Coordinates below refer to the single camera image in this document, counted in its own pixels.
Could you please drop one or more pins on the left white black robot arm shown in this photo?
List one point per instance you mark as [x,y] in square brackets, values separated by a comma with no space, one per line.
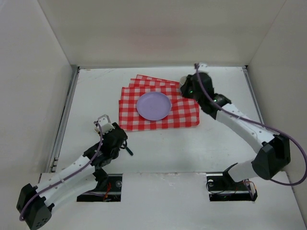
[85,176]

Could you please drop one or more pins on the red white checkered cloth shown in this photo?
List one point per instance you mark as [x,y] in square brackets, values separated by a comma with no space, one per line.
[184,112]

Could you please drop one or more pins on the gold knife teal handle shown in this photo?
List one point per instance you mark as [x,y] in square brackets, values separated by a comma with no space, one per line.
[129,151]

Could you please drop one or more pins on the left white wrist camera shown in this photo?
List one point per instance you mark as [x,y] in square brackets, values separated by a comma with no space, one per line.
[104,123]

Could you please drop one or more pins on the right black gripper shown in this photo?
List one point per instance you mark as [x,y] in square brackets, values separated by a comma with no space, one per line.
[187,86]

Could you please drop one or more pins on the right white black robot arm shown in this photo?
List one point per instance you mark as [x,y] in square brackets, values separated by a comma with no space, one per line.
[272,150]

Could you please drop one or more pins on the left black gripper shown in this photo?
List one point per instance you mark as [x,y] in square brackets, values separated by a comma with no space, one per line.
[120,141]

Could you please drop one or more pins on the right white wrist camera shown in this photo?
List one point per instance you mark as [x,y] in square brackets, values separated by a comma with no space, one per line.
[200,66]

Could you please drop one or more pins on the aluminium table edge rail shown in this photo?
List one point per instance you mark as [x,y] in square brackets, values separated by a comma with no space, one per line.
[245,71]

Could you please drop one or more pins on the light blue mug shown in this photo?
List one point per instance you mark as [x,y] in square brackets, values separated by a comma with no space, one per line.
[182,84]

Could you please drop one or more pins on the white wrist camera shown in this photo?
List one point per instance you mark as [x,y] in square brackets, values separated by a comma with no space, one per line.
[104,123]
[200,66]

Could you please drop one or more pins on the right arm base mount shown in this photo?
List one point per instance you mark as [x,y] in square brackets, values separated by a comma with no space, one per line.
[221,187]

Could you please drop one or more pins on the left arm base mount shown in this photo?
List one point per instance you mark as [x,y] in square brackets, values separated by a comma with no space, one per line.
[108,190]

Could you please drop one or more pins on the lilac round plate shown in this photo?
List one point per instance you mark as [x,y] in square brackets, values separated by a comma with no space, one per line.
[153,106]

